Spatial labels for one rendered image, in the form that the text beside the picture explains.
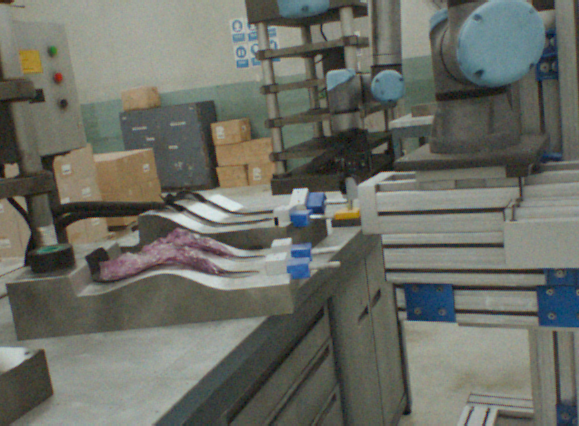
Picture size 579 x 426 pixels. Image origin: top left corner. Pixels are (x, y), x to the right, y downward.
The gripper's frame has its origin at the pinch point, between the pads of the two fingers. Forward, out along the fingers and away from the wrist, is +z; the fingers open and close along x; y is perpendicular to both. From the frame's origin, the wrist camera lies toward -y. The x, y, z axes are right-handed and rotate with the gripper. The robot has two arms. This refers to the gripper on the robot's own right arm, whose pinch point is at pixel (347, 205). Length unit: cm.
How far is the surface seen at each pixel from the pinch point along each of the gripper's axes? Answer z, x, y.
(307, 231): 0.3, -26.4, -2.0
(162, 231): -4, -39, -33
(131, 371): 5, -91, -7
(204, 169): 58, 567, -366
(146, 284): -3, -74, -14
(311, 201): -6.0, -22.6, -1.6
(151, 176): 37, 383, -321
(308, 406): 36, -42, -1
